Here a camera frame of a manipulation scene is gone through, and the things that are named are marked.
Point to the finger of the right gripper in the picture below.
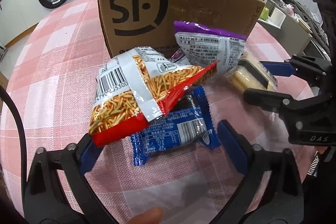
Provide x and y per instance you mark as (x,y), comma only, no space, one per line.
(283,69)
(269,101)

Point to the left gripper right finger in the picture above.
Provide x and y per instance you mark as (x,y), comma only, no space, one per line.
(282,201)

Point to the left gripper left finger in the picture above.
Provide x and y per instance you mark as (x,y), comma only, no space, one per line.
(57,190)

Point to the kitchen counter cabinets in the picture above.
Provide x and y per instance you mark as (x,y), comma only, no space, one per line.
(16,17)

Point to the purple white snack bag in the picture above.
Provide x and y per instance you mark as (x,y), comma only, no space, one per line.
(200,45)

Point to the brown cardboard SF box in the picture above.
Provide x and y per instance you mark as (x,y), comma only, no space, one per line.
(134,23)

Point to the clear cake pack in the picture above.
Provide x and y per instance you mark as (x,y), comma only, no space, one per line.
(250,73)

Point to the orange noodle snack bag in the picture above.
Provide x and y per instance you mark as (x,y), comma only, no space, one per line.
(136,88)

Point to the person's left hand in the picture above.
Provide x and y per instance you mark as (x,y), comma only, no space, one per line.
(152,216)

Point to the pink plaid tablecloth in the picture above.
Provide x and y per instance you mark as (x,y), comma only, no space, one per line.
(53,85)

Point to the green mug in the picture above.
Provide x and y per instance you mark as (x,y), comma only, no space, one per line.
(265,13)

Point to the blue snack packet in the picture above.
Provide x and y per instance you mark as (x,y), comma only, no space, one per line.
(188,122)

